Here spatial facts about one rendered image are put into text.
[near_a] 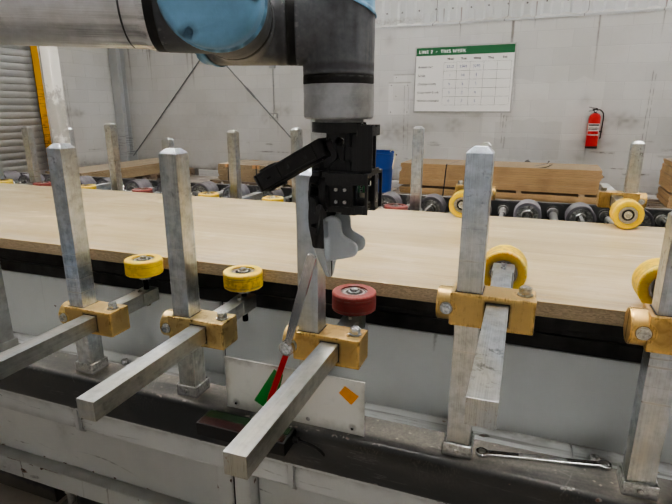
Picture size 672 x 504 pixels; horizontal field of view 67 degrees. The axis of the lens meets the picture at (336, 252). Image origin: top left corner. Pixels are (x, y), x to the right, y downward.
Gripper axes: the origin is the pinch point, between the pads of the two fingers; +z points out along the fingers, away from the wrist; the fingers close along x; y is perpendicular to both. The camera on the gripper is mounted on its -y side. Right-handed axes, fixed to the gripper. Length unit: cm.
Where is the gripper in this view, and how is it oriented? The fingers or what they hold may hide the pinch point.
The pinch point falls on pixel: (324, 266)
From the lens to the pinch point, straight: 71.8
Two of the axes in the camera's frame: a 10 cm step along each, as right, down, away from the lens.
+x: 3.5, -2.5, 9.0
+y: 9.4, 0.9, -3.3
